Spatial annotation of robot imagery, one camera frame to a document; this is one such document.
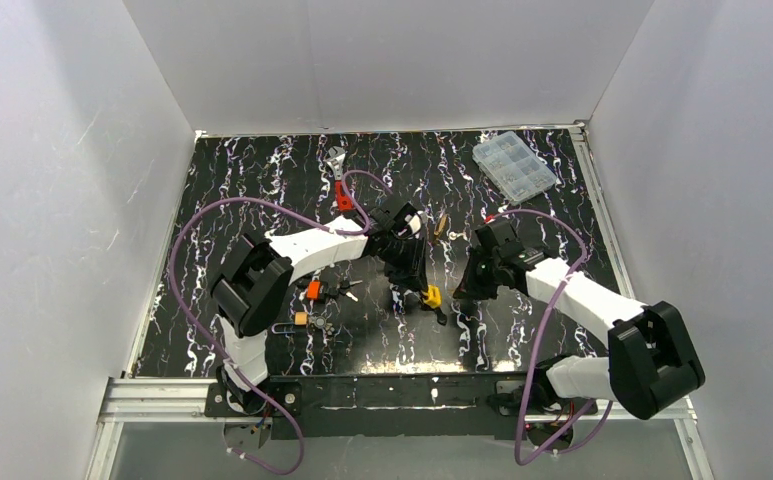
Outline yellow padlock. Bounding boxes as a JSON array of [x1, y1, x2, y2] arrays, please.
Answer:
[[421, 284, 448, 326]]

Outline large brass padlock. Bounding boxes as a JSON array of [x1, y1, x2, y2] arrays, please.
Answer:
[[432, 213, 448, 242]]

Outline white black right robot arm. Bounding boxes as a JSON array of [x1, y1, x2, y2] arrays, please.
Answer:
[[454, 220, 706, 420]]

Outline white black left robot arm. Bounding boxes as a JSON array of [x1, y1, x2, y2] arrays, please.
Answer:
[[210, 198, 442, 392]]

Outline black head keys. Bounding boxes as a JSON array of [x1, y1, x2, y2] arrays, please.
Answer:
[[323, 280, 361, 302]]

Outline orange black padlock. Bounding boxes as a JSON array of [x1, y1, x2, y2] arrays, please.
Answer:
[[296, 277, 330, 303]]

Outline clear plastic screw box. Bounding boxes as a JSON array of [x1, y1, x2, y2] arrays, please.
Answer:
[[472, 131, 558, 205]]

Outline long shackle orange padlock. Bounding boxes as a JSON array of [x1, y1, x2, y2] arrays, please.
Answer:
[[270, 312, 309, 336]]

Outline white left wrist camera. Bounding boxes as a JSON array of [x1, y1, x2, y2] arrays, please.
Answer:
[[397, 211, 426, 238]]

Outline silver keys on ring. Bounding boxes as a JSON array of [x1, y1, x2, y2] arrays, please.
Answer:
[[448, 231, 467, 241]]

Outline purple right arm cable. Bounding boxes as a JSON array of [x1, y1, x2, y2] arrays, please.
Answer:
[[485, 209, 615, 466]]

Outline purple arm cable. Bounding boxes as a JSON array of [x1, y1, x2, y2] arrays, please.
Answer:
[[167, 170, 394, 476], [485, 209, 615, 466]]

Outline red handled adjustable wrench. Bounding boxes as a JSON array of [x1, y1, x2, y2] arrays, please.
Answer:
[[324, 146, 354, 213]]

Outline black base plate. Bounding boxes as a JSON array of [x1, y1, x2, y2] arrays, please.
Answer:
[[203, 374, 599, 441]]

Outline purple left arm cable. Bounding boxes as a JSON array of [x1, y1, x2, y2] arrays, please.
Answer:
[[167, 170, 394, 476]]

